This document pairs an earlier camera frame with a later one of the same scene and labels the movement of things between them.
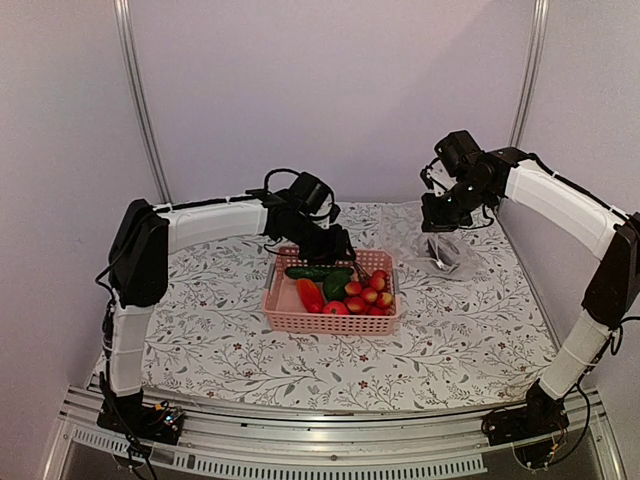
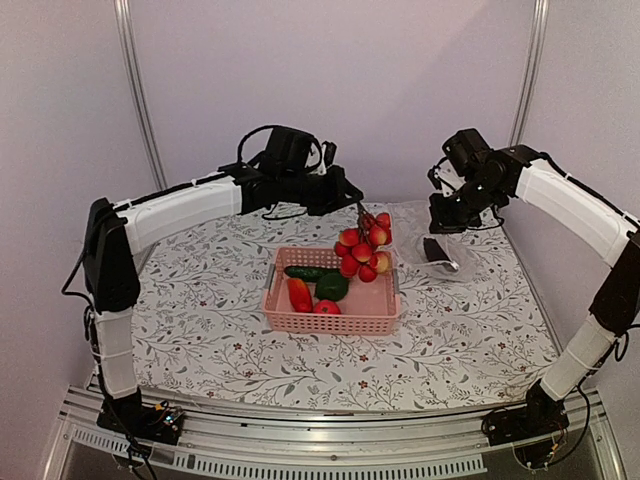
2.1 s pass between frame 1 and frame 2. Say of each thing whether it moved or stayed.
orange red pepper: moved
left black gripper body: moved
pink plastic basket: stayed
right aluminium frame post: stayed
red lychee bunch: moved
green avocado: stayed
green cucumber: stayed
